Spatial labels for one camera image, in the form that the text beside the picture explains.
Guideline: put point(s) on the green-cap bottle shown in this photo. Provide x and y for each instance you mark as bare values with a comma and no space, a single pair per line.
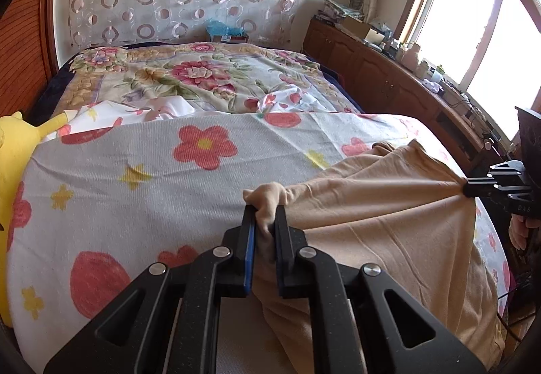
438,73

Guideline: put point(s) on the small round fan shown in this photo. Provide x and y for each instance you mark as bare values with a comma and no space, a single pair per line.
357,2

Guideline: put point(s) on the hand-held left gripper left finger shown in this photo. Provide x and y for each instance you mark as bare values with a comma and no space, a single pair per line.
250,260

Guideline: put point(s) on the beige printed T-shirt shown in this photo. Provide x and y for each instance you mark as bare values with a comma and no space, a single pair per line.
380,230

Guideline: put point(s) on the blue plastic bag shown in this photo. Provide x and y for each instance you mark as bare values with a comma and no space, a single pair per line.
222,26

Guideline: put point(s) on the small printed cardboard box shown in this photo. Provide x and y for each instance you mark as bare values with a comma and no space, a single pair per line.
230,38

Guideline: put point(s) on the wood-framed window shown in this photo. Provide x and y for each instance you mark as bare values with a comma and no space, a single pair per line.
465,31

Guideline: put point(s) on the pink bottle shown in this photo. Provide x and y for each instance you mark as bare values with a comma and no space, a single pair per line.
411,57

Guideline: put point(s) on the wooden slatted wardrobe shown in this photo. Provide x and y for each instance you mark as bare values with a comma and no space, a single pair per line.
25,40

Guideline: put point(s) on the open cardboard box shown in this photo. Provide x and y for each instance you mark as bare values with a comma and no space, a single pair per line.
355,27

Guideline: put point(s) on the white red-flower bed sheet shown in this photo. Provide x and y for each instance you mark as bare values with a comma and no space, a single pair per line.
148,196

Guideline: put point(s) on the yellow plush toy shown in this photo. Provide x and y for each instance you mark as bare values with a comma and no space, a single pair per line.
17,154

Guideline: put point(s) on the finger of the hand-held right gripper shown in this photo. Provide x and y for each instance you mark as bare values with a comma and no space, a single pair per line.
507,170
486,187

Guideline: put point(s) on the person's right hand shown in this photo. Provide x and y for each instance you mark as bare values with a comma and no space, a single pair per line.
518,232

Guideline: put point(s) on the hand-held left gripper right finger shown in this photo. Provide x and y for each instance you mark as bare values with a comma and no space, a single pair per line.
281,260

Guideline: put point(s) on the wooden sideboard cabinet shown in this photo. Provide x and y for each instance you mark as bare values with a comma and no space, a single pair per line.
380,74

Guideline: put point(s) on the white plastic bag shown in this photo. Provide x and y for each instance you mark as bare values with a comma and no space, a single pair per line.
433,87

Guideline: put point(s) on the folded patterned cloth stack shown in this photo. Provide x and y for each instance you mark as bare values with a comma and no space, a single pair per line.
334,8

